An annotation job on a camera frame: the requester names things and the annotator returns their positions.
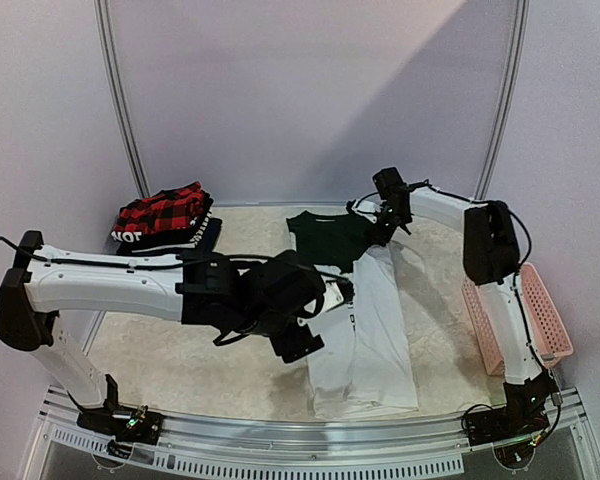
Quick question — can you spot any dark green garment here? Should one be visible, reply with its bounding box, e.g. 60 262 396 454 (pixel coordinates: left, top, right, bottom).
286 211 374 273

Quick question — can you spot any white cloth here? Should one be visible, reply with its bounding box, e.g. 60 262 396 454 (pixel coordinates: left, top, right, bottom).
307 246 419 420

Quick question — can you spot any red black plaid shirt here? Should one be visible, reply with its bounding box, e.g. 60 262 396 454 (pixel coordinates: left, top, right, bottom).
111 181 213 250

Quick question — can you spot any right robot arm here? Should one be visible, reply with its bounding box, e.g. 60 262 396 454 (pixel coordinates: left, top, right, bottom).
371 167 557 436

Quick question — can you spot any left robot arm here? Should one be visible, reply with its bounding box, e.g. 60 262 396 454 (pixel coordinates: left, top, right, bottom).
0 231 326 434

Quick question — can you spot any pink plastic laundry basket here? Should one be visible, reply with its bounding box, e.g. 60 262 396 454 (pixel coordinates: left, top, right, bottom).
461 263 573 376

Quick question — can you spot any folded navy blue garment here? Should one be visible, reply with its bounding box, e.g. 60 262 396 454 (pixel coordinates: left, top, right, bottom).
198 218 222 252

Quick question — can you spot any folded black garment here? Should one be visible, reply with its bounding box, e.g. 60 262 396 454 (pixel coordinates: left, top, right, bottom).
110 196 214 255

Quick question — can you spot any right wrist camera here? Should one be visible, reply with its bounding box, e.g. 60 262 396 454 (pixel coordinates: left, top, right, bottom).
346 199 381 223

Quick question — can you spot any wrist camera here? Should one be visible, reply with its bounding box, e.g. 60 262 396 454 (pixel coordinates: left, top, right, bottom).
296 278 353 326
346 199 381 223

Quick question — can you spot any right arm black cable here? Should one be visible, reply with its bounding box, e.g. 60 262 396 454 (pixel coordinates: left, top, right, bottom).
354 182 534 281

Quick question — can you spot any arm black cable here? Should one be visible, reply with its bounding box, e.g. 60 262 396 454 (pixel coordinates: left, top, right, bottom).
354 182 534 281
0 235 356 349

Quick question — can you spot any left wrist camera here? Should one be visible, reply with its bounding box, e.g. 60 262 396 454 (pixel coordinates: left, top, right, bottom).
296 278 353 326

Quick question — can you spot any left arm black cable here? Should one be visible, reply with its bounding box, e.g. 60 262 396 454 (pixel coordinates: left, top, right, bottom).
0 235 356 349

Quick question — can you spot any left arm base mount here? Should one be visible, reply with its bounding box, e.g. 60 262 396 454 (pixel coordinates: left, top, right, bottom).
76 374 165 445

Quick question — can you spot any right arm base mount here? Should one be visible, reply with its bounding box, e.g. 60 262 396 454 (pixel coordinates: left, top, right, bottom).
460 393 563 448

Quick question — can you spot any aluminium front rail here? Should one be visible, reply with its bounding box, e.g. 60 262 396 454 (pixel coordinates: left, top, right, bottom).
22 387 600 479

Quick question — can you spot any right aluminium corner post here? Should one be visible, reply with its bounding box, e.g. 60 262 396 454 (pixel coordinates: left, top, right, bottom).
474 0 530 200

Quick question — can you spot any aluminium corner post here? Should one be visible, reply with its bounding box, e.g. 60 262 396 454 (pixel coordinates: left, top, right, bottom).
474 0 530 200
94 0 150 197

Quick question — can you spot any left aluminium corner post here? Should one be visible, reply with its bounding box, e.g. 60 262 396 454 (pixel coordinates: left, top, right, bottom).
94 0 150 197

